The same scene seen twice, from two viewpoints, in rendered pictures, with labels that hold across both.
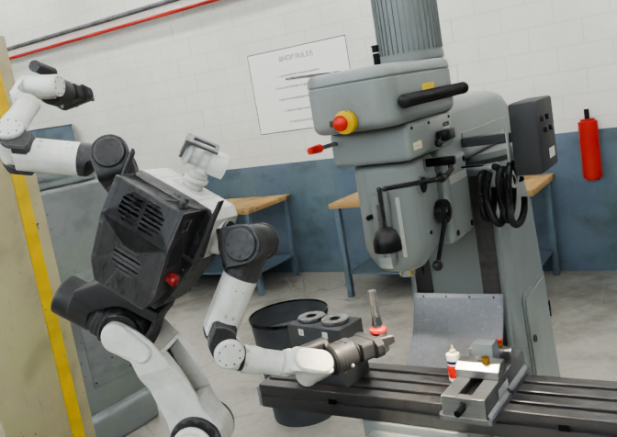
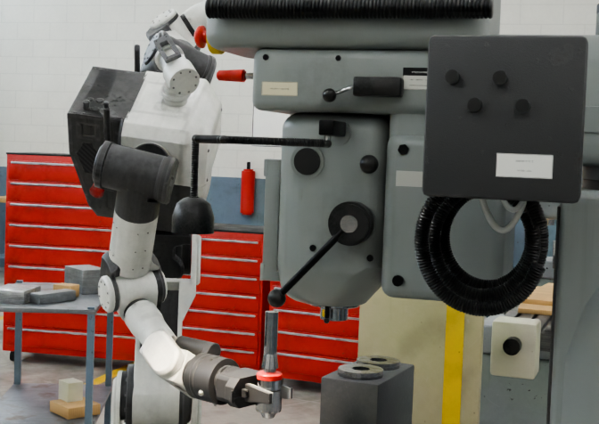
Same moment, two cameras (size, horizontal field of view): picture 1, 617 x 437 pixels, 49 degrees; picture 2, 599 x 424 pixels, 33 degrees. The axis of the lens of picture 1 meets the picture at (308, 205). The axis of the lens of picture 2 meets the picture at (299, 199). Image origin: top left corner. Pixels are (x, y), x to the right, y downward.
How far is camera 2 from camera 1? 235 cm
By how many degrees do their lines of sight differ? 72
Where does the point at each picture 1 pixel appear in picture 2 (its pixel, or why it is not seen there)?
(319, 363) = (158, 358)
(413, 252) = (279, 266)
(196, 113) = not seen: outside the picture
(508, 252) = (571, 395)
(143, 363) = not seen: hidden behind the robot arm
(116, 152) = (151, 50)
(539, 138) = (428, 117)
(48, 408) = (417, 403)
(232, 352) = (104, 292)
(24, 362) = (404, 331)
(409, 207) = (282, 191)
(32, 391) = not seen: hidden behind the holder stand
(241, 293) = (116, 226)
